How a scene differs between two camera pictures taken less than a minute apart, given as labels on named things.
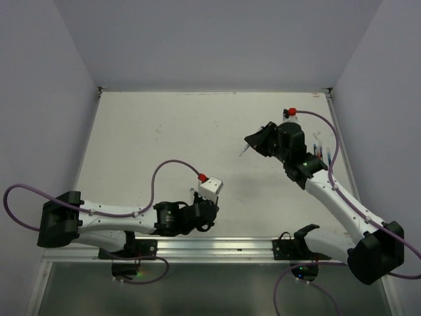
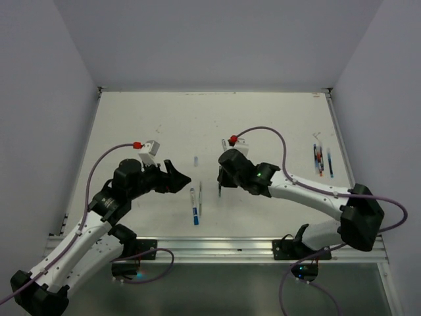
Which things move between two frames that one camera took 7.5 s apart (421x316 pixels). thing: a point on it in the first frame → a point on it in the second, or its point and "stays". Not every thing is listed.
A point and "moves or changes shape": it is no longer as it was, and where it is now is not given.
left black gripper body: (197, 198) → (151, 178)
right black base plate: (291, 249) stays
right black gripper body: (283, 154) → (229, 181)
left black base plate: (143, 249) stays
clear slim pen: (247, 146) moves or changes shape
